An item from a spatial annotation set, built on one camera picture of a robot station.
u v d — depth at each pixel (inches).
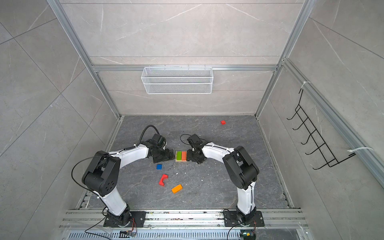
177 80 39.6
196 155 27.5
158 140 30.1
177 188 32.3
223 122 45.4
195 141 30.1
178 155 37.5
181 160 36.5
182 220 29.4
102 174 18.7
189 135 33.4
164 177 34.0
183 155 37.3
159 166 36.2
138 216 29.4
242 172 19.5
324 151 24.8
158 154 30.8
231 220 28.6
